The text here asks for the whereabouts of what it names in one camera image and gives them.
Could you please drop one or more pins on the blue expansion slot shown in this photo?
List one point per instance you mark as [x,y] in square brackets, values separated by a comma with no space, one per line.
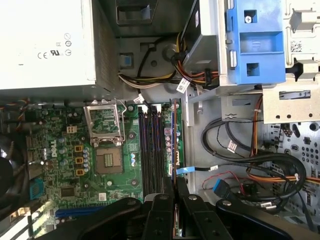
[80,212]

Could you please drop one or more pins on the blue plastic drive latch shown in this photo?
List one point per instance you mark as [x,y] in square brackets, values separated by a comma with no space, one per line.
[260,45]

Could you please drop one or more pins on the CPU socket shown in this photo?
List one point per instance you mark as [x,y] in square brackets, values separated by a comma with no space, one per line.
[109,161]

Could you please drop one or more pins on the blue plug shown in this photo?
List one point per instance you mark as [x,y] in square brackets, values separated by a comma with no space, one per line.
[222,188]

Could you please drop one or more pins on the dark RAM stick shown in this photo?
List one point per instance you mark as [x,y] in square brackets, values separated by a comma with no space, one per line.
[176,140]

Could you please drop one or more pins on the grey power supply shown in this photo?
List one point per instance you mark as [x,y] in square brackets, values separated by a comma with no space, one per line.
[45,37]

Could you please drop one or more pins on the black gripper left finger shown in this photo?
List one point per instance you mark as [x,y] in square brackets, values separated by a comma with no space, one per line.
[160,220]

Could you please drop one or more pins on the green motherboard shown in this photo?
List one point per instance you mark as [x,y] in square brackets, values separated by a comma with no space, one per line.
[120,175]

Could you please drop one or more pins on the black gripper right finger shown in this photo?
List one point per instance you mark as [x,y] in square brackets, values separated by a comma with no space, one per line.
[200,220]

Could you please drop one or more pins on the black drive unit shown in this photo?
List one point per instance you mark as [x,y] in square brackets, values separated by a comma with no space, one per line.
[191,32]

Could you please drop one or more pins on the silver drive cage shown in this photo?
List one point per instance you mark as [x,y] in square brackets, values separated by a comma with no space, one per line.
[290,107]

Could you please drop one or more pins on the black PC case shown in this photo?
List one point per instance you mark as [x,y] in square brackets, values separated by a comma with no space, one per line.
[207,150]

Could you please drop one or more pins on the metal socket cover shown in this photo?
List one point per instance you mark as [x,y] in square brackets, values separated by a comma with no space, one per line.
[87,122]

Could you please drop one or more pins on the black cooling fan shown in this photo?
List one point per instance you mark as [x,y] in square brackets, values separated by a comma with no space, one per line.
[6,175]

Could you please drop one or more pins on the black RAM slot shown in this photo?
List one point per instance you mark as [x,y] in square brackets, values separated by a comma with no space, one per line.
[154,150]
[142,150]
[161,150]
[148,150]

